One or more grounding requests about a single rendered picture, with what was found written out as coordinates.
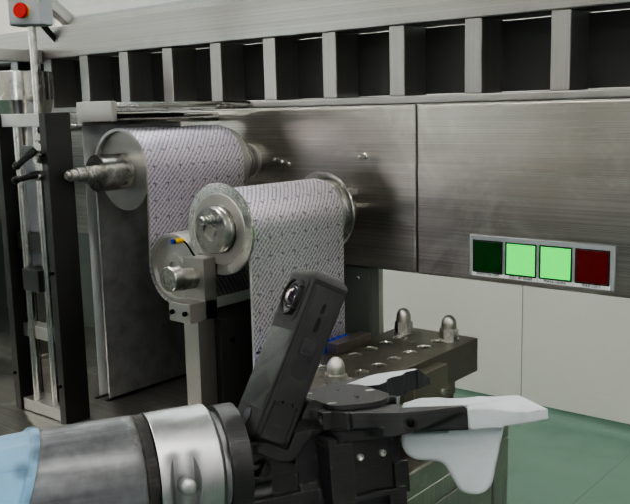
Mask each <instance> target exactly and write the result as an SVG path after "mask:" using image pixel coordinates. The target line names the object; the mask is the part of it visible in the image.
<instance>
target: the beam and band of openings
mask: <svg viewBox="0 0 630 504"><path fill-rule="evenodd" d="M621 9H630V0H245V1H237V2H230V3H223V4H216V5H208V6H201V7H194V8H186V9H179V10H172V11H164V12H157V13H150V14H143V15H135V16H128V17H121V18H113V19H106V20H99V21H91V22H84V23H77V24H69V25H62V26H55V27H49V28H50V29H51V30H52V32H53V33H54V34H55V35H56V38H58V42H53V40H52V39H51V38H50V37H49V36H48V35H47V34H46V33H45V32H44V30H43V29H42V28H40V29H36V34H37V47H38V50H42V62H40V68H41V71H51V72H52V73H53V86H54V104H53V108H52V112H69V113H77V110H76V102H94V101H116V102H164V101H248V100H265V101H251V103H252V107H251V108H246V109H253V108H289V107H326V106H363V105H399V104H436V103H472V102H509V101H545V100H582V99H618V98H630V88H613V87H630V10H621ZM610 10H619V11H610ZM600 11H608V12H600ZM590 12H597V13H590ZM546 16H552V17H546ZM535 17H543V18H535ZM524 18H532V19H524ZM513 19H521V20H513ZM503 20H510V21H503ZM459 24H465V25H459ZM448 25H456V26H448ZM438 26H445V27H438ZM427 27H434V28H427ZM384 31H389V32H384ZM373 32H380V33H373ZM362 33H369V34H362ZM319 37H322V38H319ZM308 38H315V39H308ZM299 39H304V40H299ZM254 43H260V44H254ZM245 44H249V45H245ZM0 48H8V49H29V41H28V30H26V31H18V32H11V33H4V34H0ZM200 48H206V49H200ZM157 52H162V53H157ZM113 56H119V57H113ZM42 63H43V64H42ZM588 88H610V89H588ZM529 90H550V91H529ZM502 91H524V92H502ZM444 93H465V94H444ZM427 94H438V95H427ZM388 95H390V96H388ZM360 96H381V97H360ZM304 98H324V99H304Z"/></svg>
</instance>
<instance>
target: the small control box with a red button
mask: <svg viewBox="0 0 630 504"><path fill-rule="evenodd" d="M8 13H9V24H10V25H11V26H16V27H23V28H26V27H27V26H36V27H46V26H53V11H52V0H8Z"/></svg>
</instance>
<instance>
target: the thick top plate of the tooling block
mask: <svg viewBox="0 0 630 504"><path fill-rule="evenodd" d="M394 330H395V329H392V330H389V331H386V332H384V333H381V334H378V335H375V336H372V337H371V343H368V344H366V345H363V346H360V347H358V348H355V349H352V350H349V351H347V352H344V353H341V354H339V355H336V354H331V353H325V354H323V356H322V358H321V361H320V363H319V366H318V369H317V371H316V374H315V376H314V379H313V381H312V384H311V387H310V389H312V388H316V387H321V386H323V385H324V384H325V372H327V364H328V361H329V360H330V359H331V358H333V357H339V358H341V359H342V360H343V362H344V365H345V372H346V373H347V379H352V378H357V377H362V376H370V375H375V374H380V373H387V372H394V371H401V370H408V369H419V370H420V369H422V368H424V367H426V366H429V365H431V364H433V363H435V362H442V363H447V364H448V385H449V384H451V383H453V382H455V381H457V380H459V379H461V378H463V377H465V376H467V375H469V374H471V373H473V372H475V371H477V350H478V338H474V337H468V336H462V335H459V341H458V342H453V343H446V342H441V341H439V340H438V338H439V332H438V331H432V330H426V329H420V328H414V327H413V330H414V333H412V334H408V335H400V334H395V333H394Z"/></svg>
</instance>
